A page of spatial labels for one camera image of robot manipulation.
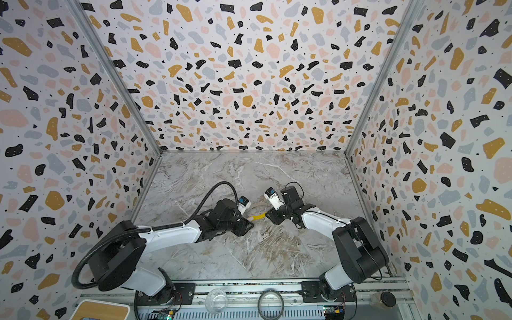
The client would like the yellow capped key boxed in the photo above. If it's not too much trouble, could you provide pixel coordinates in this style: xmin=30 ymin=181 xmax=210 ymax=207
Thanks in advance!
xmin=248 ymin=213 xmax=266 ymax=221

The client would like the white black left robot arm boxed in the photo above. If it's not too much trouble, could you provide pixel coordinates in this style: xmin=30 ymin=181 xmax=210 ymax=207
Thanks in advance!
xmin=87 ymin=196 xmax=254 ymax=297

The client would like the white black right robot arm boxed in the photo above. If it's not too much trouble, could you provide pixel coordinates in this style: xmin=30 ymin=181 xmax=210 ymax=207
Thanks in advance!
xmin=264 ymin=185 xmax=389 ymax=301

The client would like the clear glass bowl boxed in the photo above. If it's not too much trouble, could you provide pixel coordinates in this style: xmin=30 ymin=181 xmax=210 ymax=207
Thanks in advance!
xmin=205 ymin=289 xmax=228 ymax=315

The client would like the jar with black lid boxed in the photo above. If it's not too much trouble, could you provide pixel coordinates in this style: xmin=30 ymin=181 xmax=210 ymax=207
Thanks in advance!
xmin=369 ymin=291 xmax=397 ymax=310

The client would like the wooden tray white rim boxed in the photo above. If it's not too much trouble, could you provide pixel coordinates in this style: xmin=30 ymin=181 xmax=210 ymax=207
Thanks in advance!
xmin=70 ymin=299 xmax=131 ymax=320

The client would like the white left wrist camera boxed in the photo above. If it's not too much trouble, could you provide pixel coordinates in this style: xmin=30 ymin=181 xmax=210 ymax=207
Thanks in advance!
xmin=237 ymin=196 xmax=251 ymax=214

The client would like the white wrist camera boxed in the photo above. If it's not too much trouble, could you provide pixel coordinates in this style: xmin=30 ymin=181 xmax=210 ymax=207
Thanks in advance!
xmin=237 ymin=196 xmax=251 ymax=214
xmin=264 ymin=187 xmax=285 ymax=211

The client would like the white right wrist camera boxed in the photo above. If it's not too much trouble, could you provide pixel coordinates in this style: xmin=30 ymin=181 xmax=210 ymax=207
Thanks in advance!
xmin=264 ymin=187 xmax=285 ymax=211

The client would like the grey ring coil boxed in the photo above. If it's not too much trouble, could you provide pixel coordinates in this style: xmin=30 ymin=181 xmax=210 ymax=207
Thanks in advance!
xmin=257 ymin=290 xmax=285 ymax=320

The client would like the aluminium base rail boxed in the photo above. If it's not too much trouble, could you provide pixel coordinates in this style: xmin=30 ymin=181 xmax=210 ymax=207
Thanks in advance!
xmin=77 ymin=277 xmax=414 ymax=309

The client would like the black corrugated cable conduit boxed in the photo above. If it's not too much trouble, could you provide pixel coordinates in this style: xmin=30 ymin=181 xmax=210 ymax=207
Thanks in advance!
xmin=71 ymin=181 xmax=240 ymax=291

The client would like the aluminium corner post right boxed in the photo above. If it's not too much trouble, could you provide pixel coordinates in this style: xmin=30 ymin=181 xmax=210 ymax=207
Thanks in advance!
xmin=344 ymin=0 xmax=424 ymax=158

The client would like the aluminium corner post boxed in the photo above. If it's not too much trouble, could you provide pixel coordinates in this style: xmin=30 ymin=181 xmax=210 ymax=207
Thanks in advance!
xmin=344 ymin=0 xmax=424 ymax=158
xmin=64 ymin=1 xmax=162 ymax=156

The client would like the aluminium corner post left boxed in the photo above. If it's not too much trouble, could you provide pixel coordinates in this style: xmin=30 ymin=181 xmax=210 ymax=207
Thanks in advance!
xmin=64 ymin=1 xmax=162 ymax=156

